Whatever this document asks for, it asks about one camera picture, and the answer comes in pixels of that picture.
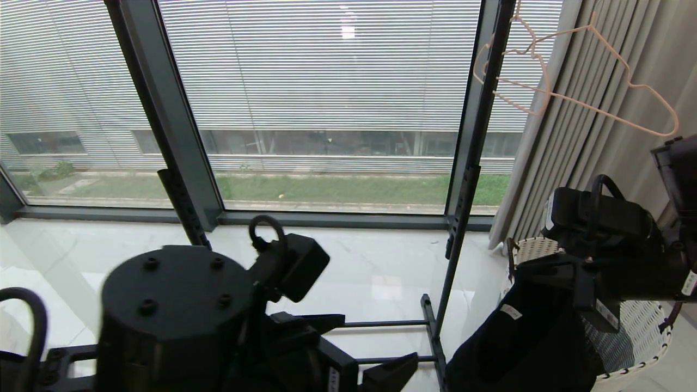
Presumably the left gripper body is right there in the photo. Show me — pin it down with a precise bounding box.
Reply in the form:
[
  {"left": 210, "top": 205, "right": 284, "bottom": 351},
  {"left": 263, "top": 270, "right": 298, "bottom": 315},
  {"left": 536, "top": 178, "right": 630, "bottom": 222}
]
[{"left": 240, "top": 313, "right": 361, "bottom": 392}]

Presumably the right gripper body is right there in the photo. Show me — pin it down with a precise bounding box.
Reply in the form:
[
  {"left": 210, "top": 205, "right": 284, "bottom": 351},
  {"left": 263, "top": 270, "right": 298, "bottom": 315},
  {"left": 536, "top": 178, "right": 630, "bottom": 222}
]
[{"left": 572, "top": 256, "right": 687, "bottom": 333}]

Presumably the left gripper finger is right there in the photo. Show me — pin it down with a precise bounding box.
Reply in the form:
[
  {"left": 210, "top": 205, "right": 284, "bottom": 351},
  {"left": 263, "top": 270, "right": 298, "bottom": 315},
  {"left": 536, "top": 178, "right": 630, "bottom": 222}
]
[
  {"left": 304, "top": 314, "right": 345, "bottom": 334},
  {"left": 361, "top": 353, "right": 419, "bottom": 392}
]

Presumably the black short-sleeved shirt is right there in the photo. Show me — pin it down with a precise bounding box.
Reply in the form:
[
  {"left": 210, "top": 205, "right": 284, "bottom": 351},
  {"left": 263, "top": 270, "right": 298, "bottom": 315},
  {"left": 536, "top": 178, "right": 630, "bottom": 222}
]
[{"left": 445, "top": 256, "right": 606, "bottom": 392}]

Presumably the pink clothes hanger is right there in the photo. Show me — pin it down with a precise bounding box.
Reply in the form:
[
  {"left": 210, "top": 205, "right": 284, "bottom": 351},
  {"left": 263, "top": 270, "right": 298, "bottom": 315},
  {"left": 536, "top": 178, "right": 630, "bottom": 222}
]
[
  {"left": 473, "top": 0, "right": 552, "bottom": 118},
  {"left": 493, "top": 8, "right": 680, "bottom": 138}
]

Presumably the white laundry basket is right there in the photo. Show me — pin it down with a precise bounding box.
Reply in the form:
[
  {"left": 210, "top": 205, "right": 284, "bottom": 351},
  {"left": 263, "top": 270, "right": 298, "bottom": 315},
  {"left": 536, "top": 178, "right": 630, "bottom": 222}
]
[{"left": 506, "top": 236, "right": 674, "bottom": 392}]

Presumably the black clothes rack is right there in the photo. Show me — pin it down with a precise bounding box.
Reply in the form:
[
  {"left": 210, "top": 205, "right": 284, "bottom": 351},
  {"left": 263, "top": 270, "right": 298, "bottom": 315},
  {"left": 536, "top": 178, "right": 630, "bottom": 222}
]
[{"left": 157, "top": 0, "right": 518, "bottom": 392}]

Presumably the beige curtain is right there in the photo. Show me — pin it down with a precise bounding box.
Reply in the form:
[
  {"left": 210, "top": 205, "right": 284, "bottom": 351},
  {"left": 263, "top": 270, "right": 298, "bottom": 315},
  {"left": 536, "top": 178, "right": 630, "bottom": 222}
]
[{"left": 488, "top": 0, "right": 697, "bottom": 256}]

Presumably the window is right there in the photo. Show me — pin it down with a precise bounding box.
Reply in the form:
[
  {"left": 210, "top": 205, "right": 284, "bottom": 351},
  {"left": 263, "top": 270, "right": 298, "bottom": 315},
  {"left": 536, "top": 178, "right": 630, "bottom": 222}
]
[{"left": 0, "top": 0, "right": 565, "bottom": 234}]

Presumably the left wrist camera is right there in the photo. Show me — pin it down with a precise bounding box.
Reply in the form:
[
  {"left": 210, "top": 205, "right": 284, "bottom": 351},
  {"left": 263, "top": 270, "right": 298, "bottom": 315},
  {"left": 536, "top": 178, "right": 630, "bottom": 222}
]
[{"left": 248, "top": 233, "right": 331, "bottom": 304}]

